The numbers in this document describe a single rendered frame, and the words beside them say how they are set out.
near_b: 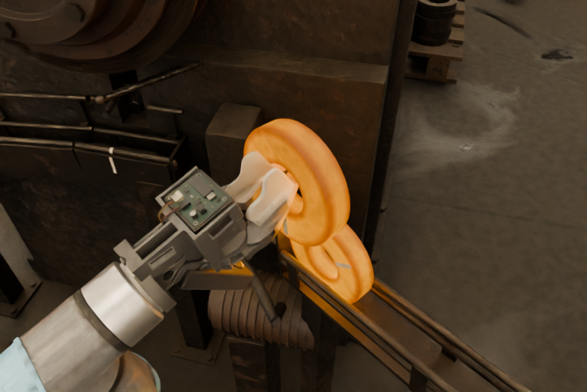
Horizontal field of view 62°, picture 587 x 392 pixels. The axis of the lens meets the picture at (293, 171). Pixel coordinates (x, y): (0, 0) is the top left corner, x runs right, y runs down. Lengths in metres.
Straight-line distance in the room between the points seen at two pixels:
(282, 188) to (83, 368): 0.25
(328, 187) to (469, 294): 1.18
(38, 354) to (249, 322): 0.50
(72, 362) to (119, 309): 0.06
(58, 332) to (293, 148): 0.28
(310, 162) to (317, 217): 0.07
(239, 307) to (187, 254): 0.44
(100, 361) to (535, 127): 2.12
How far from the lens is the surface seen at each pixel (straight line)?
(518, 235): 1.86
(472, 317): 1.60
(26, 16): 0.77
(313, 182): 0.51
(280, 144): 0.53
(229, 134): 0.82
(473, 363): 0.72
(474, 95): 2.49
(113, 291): 0.49
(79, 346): 0.49
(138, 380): 0.58
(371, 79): 0.82
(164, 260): 0.48
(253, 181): 0.54
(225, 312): 0.94
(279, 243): 0.78
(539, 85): 2.68
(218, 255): 0.49
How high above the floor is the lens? 1.30
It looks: 43 degrees down
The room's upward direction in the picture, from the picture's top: straight up
